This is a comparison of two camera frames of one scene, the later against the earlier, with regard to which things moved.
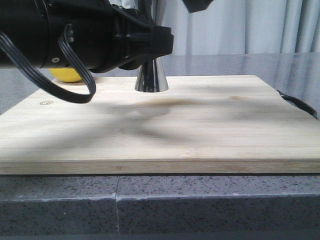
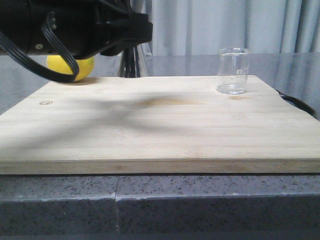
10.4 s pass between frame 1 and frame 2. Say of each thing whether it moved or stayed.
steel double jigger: moved
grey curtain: stayed
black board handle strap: stayed
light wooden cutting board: stayed
